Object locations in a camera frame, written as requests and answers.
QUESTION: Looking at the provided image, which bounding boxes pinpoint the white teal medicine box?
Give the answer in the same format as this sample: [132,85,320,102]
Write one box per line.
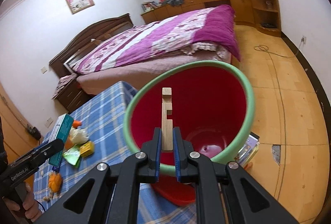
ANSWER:
[48,114,73,167]

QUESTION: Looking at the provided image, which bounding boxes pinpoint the cable on floor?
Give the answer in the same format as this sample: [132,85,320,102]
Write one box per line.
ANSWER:
[253,36,307,59]

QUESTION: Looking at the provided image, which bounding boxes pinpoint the wall power socket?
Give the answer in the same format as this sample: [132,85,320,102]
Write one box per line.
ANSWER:
[44,117,54,128]

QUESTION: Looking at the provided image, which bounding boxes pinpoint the green snack packet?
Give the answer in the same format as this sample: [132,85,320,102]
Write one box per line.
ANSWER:
[62,145,81,169]

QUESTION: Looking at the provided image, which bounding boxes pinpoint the folded clothes on nightstand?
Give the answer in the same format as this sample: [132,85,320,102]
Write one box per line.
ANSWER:
[52,74,77,99]

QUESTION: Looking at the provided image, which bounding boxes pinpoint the long wooden low cabinet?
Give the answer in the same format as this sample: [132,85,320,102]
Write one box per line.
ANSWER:
[141,0,282,37]

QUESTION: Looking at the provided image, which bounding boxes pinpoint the peanut beside orange wrapper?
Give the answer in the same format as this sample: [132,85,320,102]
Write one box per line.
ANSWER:
[43,192,54,203]

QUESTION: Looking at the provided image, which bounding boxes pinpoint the books under bin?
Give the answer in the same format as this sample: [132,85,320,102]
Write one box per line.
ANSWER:
[235,132,260,169]

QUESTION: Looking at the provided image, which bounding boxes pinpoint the wall light switch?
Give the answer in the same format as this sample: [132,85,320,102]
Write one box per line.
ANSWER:
[41,67,48,74]

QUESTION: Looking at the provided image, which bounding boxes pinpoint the person's left hand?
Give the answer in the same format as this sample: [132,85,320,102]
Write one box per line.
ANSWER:
[3,182,43,223]

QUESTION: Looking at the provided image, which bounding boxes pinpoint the wooden wardrobe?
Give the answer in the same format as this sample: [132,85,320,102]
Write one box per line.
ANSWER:
[0,81,43,188]

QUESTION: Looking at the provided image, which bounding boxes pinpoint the photo frames on cabinet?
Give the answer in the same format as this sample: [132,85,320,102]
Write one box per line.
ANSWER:
[141,1,160,13]

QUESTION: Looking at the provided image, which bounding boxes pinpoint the purple floral quilt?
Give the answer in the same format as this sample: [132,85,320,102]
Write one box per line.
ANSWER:
[70,10,240,74]

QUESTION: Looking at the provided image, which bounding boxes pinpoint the small yellow box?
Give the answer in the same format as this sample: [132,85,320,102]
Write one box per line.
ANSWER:
[79,141,94,158]

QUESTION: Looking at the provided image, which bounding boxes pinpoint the dark wooden nightstand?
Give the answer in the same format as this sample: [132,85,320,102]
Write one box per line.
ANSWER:
[54,79,91,113]

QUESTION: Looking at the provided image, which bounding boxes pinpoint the wooden bed with headboard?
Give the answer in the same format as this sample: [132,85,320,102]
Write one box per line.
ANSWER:
[50,4,240,95]

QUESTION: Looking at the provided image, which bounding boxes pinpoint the orange mesh bag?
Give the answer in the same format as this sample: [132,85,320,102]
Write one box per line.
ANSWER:
[72,120,82,129]

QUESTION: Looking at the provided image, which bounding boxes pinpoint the dark clothes pile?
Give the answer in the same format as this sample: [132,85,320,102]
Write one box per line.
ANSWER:
[162,0,184,7]

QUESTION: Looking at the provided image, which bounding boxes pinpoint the wooden notched stick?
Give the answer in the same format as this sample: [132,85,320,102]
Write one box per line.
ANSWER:
[161,87,173,152]

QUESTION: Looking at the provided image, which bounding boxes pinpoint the blue plaid tablecloth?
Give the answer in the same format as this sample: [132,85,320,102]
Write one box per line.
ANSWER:
[33,82,197,223]

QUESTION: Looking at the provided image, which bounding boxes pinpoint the red bin green rim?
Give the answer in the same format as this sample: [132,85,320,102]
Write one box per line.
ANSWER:
[123,60,256,207]

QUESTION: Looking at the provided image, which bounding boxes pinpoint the cream plastic bag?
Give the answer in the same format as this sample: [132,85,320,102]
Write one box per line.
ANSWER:
[69,127,89,145]

